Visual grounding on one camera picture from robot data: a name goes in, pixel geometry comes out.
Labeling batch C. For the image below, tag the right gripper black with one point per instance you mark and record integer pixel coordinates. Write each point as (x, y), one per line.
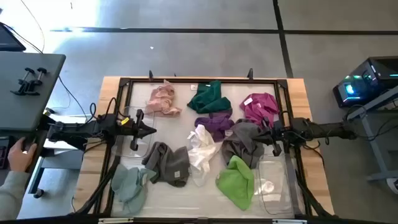
(281, 133)

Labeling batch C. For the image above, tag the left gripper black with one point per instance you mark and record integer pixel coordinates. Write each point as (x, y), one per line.
(135, 129)

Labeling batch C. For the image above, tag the medium gray towel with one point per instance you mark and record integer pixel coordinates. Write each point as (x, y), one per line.
(241, 146)

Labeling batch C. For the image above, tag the magenta towel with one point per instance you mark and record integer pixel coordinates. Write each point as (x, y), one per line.
(261, 107)

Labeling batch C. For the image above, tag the pale pink towel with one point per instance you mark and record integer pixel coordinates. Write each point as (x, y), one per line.
(161, 99)

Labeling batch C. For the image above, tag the dark gray waffle towel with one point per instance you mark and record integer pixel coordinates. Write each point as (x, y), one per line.
(168, 165)

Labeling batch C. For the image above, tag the purple towel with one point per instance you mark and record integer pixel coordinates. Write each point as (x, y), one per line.
(216, 123)

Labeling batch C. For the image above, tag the lime green towel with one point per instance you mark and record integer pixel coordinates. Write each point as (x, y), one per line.
(236, 183)

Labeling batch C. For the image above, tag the white towel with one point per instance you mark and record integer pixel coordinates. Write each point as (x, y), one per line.
(202, 149)

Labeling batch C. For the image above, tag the sage green towel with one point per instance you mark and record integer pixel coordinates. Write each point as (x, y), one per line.
(130, 189)

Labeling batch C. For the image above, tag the dark green towel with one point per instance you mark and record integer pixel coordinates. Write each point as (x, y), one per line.
(208, 99)

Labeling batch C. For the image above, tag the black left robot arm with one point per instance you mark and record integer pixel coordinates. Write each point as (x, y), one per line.
(74, 132)

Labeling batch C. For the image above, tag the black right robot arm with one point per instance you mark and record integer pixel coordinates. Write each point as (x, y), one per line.
(323, 130)

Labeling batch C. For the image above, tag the person's forearm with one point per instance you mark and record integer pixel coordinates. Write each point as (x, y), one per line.
(12, 196)

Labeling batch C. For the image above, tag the yellow tag label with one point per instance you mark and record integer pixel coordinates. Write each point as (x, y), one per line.
(125, 121)

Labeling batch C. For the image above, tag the clear plastic bin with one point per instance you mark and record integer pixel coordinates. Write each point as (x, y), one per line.
(122, 150)
(273, 186)

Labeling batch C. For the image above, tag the white label strip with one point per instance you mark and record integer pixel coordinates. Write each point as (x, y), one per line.
(112, 220)
(289, 221)

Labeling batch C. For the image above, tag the gray metal stand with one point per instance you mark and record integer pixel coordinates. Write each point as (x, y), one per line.
(373, 143)

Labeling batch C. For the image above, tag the black computer with lights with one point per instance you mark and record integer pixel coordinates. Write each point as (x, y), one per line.
(363, 84)

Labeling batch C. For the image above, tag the gray side desk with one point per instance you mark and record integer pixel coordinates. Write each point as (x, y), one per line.
(31, 102)

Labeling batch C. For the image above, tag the black screw clamp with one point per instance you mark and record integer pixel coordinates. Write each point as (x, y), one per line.
(21, 85)
(36, 81)

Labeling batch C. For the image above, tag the person's hand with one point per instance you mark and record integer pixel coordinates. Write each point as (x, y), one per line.
(21, 155)

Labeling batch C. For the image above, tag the black monitor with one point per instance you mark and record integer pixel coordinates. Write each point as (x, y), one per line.
(9, 39)

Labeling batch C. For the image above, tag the black frame hook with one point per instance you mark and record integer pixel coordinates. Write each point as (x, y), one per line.
(250, 74)
(151, 75)

